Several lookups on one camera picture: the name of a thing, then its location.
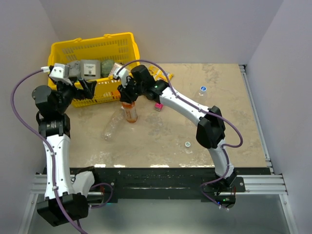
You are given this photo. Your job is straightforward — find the yellow plastic shopping basket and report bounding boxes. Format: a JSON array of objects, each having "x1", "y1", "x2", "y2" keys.
[{"x1": 48, "y1": 32, "x2": 140, "y2": 107}]

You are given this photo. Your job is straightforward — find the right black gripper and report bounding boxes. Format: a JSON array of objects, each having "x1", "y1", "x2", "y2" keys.
[{"x1": 117, "y1": 78, "x2": 145, "y2": 104}]

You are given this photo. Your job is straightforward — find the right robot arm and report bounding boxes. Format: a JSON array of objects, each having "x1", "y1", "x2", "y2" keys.
[{"x1": 113, "y1": 65, "x2": 236, "y2": 192}]

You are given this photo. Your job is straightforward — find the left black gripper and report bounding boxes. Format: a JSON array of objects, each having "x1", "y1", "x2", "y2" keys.
[{"x1": 54, "y1": 77, "x2": 97, "y2": 113}]

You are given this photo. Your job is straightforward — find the yellow snack bag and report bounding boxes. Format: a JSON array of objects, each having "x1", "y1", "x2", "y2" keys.
[{"x1": 148, "y1": 65, "x2": 174, "y2": 81}]

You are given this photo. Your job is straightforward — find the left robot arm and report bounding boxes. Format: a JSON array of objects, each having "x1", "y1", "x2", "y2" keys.
[{"x1": 32, "y1": 78, "x2": 101, "y2": 227}]

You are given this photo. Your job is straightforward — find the grey bag in basket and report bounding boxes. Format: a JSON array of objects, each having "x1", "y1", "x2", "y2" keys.
[{"x1": 64, "y1": 60, "x2": 80, "y2": 81}]

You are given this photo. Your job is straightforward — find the pink carton box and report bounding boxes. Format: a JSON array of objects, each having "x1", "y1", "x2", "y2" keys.
[{"x1": 154, "y1": 103, "x2": 164, "y2": 112}]

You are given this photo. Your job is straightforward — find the blue Pocari Sweat cap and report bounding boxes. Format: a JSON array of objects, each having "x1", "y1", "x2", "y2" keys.
[{"x1": 200, "y1": 86, "x2": 207, "y2": 92}]

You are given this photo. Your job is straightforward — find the clear bottle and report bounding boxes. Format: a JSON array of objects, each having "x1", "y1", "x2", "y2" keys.
[
  {"x1": 193, "y1": 88, "x2": 207, "y2": 105},
  {"x1": 102, "y1": 107, "x2": 125, "y2": 141}
]

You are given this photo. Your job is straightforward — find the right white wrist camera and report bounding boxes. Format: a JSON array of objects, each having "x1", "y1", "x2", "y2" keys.
[{"x1": 113, "y1": 68, "x2": 129, "y2": 88}]

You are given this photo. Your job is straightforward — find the black base frame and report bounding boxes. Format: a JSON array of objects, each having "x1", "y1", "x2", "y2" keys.
[{"x1": 70, "y1": 167, "x2": 246, "y2": 205}]

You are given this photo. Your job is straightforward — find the green round item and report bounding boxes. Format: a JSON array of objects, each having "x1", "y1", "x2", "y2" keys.
[{"x1": 100, "y1": 59, "x2": 115, "y2": 78}]

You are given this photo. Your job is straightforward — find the grey box in basket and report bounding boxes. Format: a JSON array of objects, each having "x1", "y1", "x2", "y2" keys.
[{"x1": 80, "y1": 59, "x2": 100, "y2": 80}]

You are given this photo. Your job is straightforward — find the aluminium rail frame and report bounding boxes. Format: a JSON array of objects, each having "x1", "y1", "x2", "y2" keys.
[{"x1": 18, "y1": 63, "x2": 299, "y2": 234}]

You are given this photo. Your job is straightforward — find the pink packaged item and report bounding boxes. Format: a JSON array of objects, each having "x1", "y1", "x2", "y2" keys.
[{"x1": 109, "y1": 62, "x2": 123, "y2": 77}]

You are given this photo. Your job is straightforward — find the orange drink bottle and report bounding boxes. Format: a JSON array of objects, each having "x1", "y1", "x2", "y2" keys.
[{"x1": 121, "y1": 102, "x2": 138, "y2": 123}]

